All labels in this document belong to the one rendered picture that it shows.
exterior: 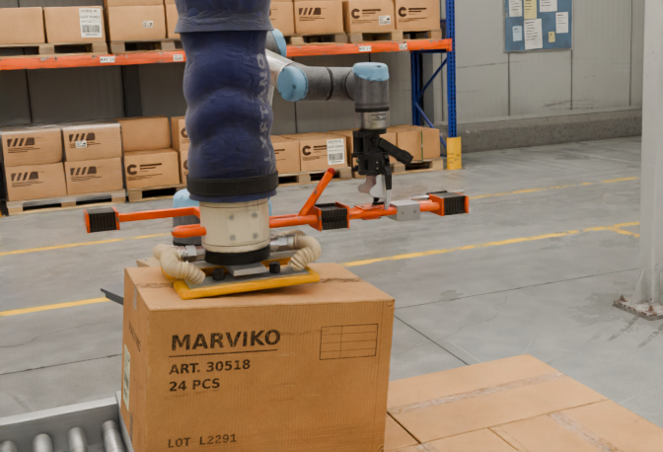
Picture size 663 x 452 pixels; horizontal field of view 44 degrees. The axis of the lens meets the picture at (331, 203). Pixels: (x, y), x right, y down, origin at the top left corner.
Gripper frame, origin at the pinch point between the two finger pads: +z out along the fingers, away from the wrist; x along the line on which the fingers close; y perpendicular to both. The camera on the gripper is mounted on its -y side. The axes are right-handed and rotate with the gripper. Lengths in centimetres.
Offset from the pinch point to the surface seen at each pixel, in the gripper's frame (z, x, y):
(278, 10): -88, -717, -189
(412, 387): 59, -12, -13
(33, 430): 58, -28, 94
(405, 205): 0.7, 3.5, -4.9
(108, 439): 59, -16, 75
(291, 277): 12.7, 15.0, 30.9
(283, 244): 7.1, 2.9, 28.9
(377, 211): 1.4, 3.5, 3.1
